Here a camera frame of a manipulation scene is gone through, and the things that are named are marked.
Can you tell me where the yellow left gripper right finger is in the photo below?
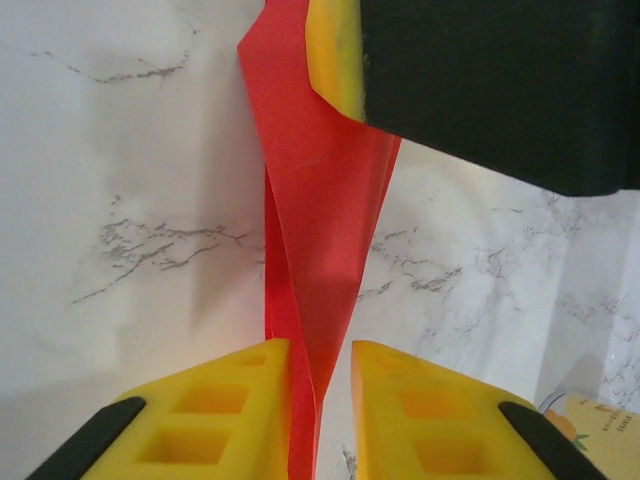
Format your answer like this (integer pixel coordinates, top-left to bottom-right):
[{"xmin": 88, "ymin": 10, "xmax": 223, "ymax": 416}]
[{"xmin": 351, "ymin": 340, "xmax": 614, "ymax": 480}]

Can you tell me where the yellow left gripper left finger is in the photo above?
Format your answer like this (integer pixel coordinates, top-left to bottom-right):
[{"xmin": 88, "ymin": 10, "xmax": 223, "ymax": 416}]
[{"xmin": 29, "ymin": 338, "xmax": 292, "ymax": 480}]

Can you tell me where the red paper sheet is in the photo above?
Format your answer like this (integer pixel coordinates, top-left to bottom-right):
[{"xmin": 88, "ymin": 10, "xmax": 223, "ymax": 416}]
[{"xmin": 237, "ymin": 0, "xmax": 404, "ymax": 480}]

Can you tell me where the tin can with yellow label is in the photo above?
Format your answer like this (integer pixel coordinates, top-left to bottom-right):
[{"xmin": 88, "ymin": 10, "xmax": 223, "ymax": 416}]
[{"xmin": 533, "ymin": 392, "xmax": 640, "ymax": 480}]

